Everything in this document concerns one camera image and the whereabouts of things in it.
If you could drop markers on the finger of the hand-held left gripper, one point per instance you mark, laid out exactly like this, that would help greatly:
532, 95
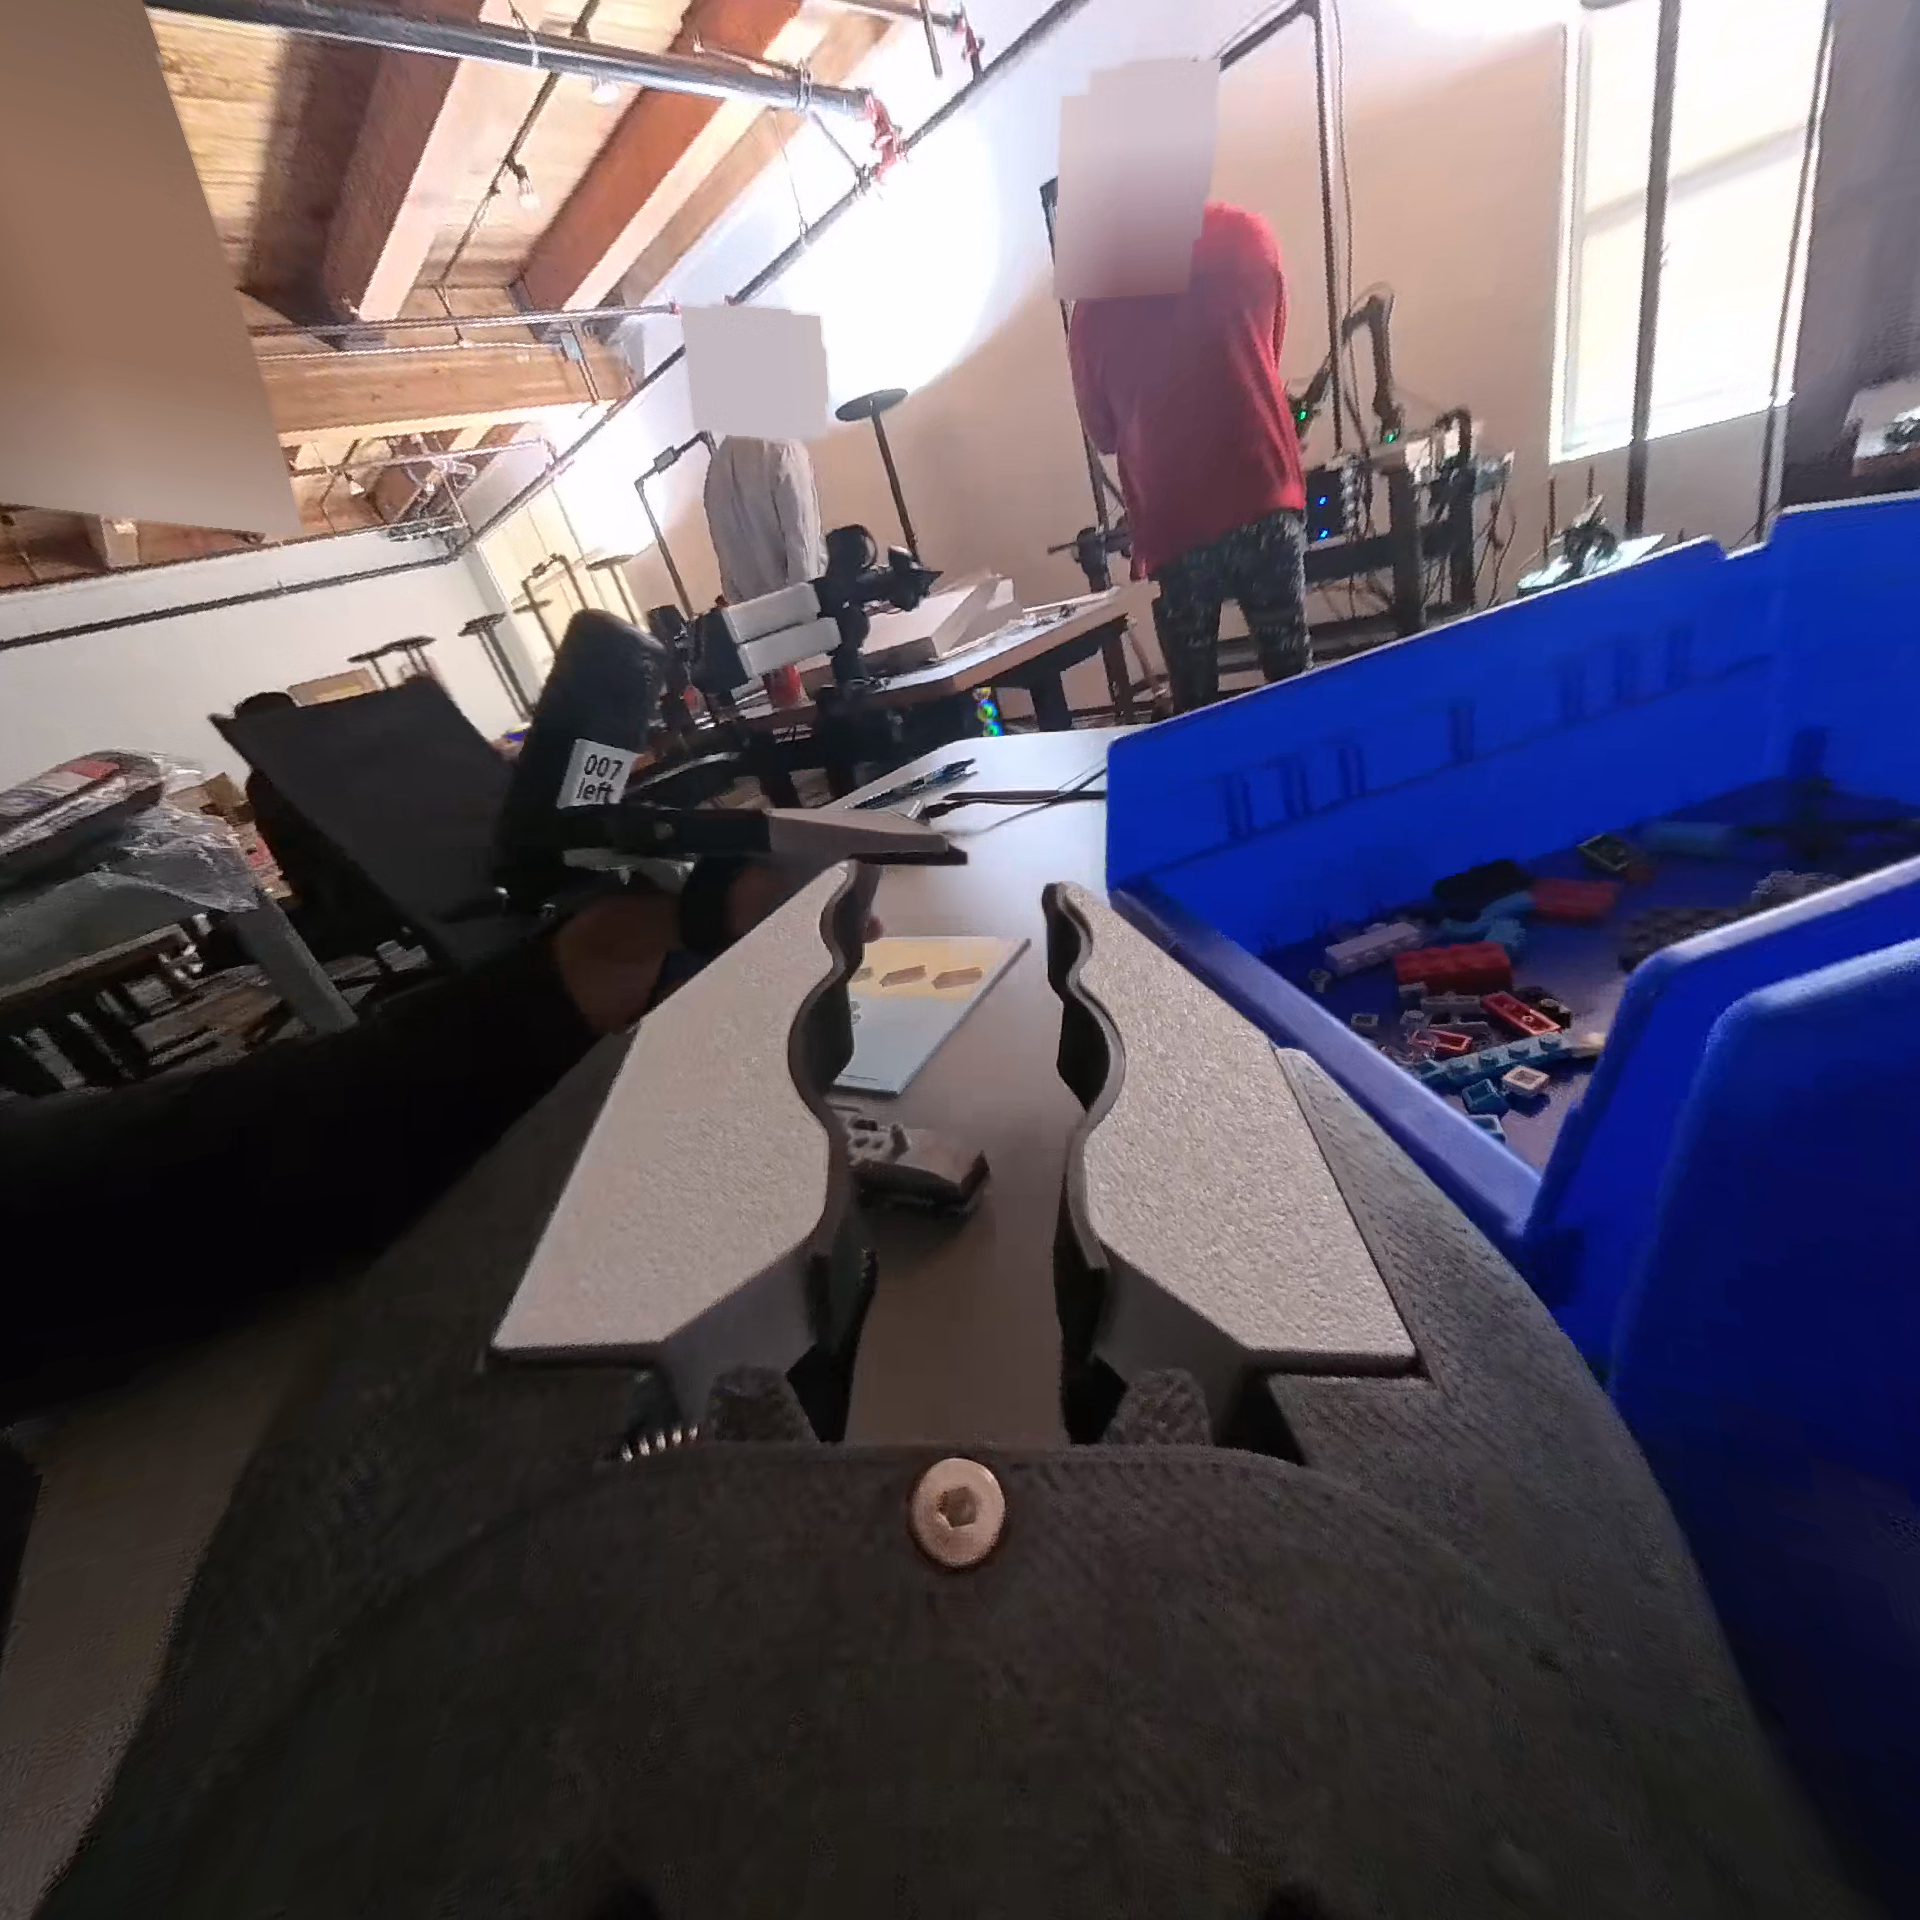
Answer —
856, 838

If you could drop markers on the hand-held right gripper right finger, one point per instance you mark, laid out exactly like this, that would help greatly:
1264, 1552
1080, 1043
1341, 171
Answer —
1230, 1186

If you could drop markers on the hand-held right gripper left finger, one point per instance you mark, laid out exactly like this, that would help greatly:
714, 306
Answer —
675, 1186

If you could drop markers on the light blue instruction booklet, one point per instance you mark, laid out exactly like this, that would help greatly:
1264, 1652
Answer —
938, 1006

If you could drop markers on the black toy brick model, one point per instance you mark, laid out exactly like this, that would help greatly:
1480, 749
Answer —
923, 1167

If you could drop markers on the pile of toy bricks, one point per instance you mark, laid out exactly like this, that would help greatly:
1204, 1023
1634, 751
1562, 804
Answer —
1478, 1014

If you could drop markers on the blue plastic bin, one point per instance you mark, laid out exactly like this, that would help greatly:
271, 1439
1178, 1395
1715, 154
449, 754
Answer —
1800, 1276
1351, 780

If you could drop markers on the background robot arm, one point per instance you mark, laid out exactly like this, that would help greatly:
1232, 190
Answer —
1373, 360

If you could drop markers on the person's left hand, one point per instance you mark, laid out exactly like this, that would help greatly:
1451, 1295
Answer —
616, 967

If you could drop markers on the blue pen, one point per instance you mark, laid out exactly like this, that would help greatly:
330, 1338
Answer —
908, 784

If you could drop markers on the black chair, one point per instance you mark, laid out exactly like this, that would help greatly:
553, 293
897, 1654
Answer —
375, 795

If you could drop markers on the white flat box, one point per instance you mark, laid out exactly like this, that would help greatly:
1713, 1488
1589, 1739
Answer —
945, 616

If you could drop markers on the wooden background table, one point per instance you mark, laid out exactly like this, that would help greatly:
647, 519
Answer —
1051, 630

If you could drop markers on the black floor lamp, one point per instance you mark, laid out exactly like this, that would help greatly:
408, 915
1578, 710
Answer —
893, 451

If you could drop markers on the grey side table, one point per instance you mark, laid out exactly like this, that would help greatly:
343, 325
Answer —
136, 930

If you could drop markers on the black red packet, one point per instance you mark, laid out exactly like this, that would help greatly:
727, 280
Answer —
75, 803

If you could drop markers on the equipment table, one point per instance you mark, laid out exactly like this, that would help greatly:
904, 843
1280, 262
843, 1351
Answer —
1410, 510

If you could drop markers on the black ceiling pipe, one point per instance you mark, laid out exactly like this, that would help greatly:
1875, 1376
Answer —
601, 60

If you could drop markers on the white hanging panel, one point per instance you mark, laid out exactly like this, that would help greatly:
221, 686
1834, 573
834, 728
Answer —
121, 256

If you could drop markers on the window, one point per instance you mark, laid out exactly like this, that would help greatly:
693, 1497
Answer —
1695, 225

